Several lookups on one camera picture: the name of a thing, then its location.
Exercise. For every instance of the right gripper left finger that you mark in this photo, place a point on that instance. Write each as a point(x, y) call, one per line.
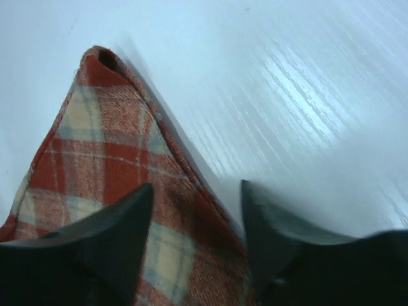
point(94, 261)

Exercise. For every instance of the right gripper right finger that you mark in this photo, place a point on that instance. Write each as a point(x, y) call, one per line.
point(295, 262)

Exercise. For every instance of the red plaid skirt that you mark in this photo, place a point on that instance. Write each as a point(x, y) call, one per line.
point(107, 139)

